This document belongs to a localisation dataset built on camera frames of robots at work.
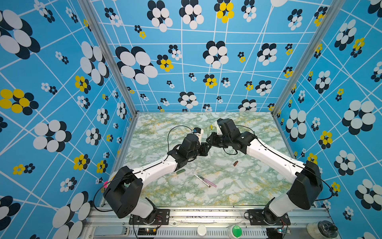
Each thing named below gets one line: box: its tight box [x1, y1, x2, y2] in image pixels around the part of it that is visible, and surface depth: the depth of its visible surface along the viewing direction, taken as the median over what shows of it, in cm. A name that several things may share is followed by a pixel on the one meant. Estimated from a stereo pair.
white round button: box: [196, 224, 207, 238], surface depth 65 cm
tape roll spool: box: [306, 220, 339, 239], surface depth 63 cm
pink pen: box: [197, 175, 218, 188], surface depth 86 cm
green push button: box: [227, 224, 243, 239], surface depth 63 cm
